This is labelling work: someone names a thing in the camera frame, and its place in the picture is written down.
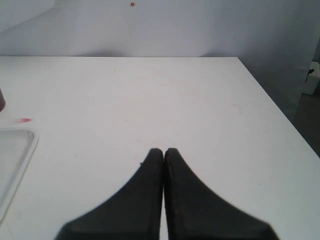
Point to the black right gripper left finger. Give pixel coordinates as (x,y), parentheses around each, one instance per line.
(132,213)

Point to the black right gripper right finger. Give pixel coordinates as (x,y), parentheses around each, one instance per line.
(195,212)

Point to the red sauce squeeze bottle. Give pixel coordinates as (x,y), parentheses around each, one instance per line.
(2,101)

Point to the small red table stain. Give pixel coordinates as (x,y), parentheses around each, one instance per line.
(23,120)

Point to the white rectangular plastic tray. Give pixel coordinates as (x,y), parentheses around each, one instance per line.
(17,145)

